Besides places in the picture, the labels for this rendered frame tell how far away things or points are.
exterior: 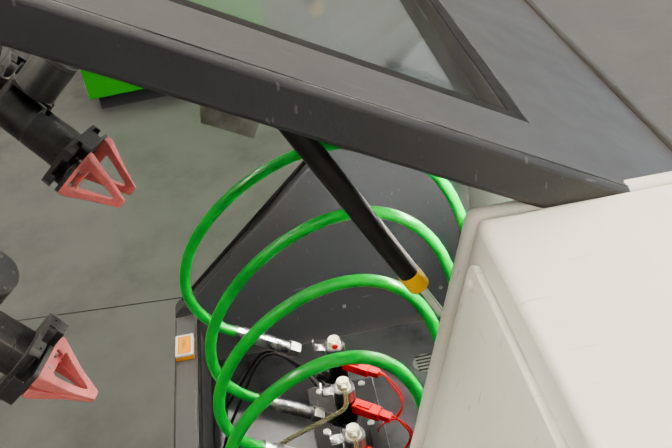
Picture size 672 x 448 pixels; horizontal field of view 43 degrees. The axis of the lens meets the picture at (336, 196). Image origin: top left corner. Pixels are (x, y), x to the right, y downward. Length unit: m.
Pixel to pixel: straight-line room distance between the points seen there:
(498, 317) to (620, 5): 0.61
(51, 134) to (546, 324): 0.78
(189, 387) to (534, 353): 0.92
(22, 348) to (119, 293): 2.22
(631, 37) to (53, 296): 2.65
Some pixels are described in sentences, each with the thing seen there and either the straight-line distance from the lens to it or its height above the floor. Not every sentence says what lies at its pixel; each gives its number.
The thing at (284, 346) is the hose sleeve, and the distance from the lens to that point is 1.16.
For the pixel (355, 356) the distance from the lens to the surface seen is 0.86.
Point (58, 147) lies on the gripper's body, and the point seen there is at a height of 1.41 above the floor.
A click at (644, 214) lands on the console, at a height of 1.55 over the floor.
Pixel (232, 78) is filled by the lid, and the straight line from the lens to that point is 0.54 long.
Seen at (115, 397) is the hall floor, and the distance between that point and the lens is 2.83.
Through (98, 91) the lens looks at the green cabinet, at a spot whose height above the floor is 0.12.
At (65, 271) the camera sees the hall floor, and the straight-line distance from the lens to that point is 3.43.
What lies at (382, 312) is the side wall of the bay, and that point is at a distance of 1.58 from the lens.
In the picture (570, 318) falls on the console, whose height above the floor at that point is 1.55.
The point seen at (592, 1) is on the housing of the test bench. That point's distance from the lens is 1.12.
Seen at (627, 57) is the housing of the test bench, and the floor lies 1.50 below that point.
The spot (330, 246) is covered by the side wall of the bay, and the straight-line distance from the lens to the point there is 1.46.
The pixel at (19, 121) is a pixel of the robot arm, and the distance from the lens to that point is 1.16.
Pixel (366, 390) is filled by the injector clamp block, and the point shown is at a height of 0.98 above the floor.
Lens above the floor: 1.92
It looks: 34 degrees down
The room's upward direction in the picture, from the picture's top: 8 degrees counter-clockwise
